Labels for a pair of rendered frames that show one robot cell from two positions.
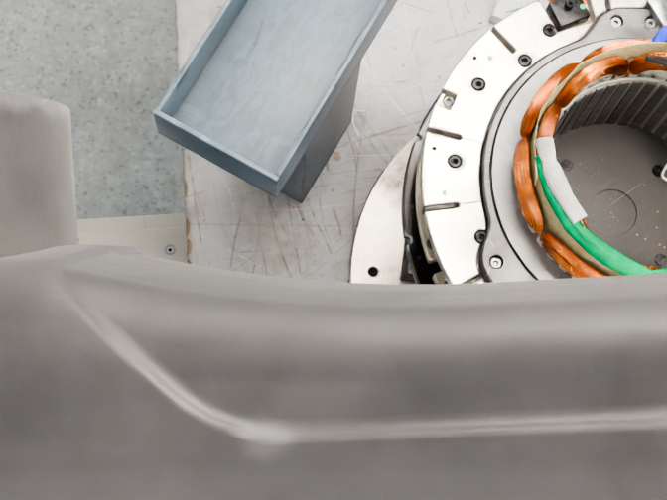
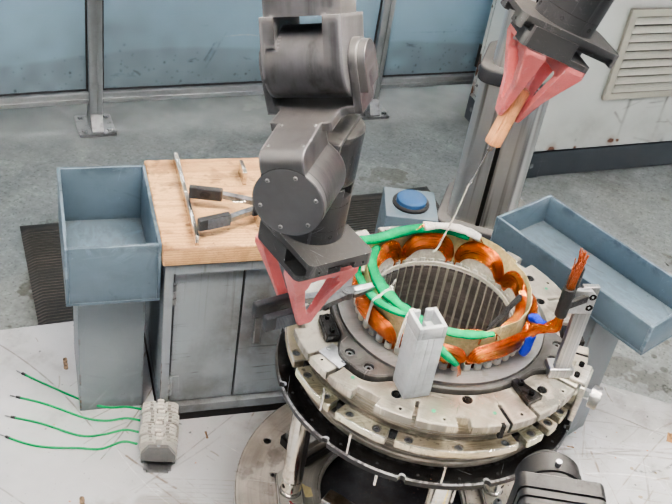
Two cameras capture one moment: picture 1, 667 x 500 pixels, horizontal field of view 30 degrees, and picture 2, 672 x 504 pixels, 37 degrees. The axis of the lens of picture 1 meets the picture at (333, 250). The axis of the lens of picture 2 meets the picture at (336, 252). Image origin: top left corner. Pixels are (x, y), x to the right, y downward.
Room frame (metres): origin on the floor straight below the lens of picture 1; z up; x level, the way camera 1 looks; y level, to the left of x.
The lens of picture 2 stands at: (0.56, -1.00, 1.76)
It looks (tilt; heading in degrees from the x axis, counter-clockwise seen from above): 37 degrees down; 115
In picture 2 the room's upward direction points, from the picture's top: 10 degrees clockwise
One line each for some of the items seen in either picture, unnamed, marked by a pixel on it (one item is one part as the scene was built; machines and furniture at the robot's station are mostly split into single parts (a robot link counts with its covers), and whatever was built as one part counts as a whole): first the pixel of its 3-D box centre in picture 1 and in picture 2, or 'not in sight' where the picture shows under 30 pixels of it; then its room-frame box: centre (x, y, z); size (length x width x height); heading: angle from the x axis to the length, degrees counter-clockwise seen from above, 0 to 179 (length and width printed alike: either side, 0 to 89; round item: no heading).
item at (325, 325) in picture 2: not in sight; (329, 326); (0.25, -0.31, 1.10); 0.03 x 0.01 x 0.01; 135
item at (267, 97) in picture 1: (294, 87); (566, 340); (0.42, 0.06, 0.92); 0.25 x 0.11 x 0.28; 160
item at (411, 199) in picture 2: not in sight; (411, 199); (0.17, 0.05, 1.04); 0.04 x 0.04 x 0.01
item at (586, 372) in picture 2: not in sight; (575, 390); (0.48, -0.20, 1.07); 0.04 x 0.02 x 0.05; 94
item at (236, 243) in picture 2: not in sight; (234, 207); (0.02, -0.14, 1.05); 0.20 x 0.19 x 0.02; 46
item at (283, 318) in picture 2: not in sight; (283, 318); (0.24, -0.40, 1.17); 0.04 x 0.01 x 0.02; 62
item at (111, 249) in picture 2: not in sight; (107, 296); (-0.09, -0.25, 0.92); 0.17 x 0.11 x 0.28; 136
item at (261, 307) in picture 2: not in sight; (272, 305); (0.22, -0.39, 1.17); 0.04 x 0.01 x 0.02; 62
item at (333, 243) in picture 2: not in sight; (315, 208); (0.24, -0.37, 1.28); 0.10 x 0.07 x 0.07; 153
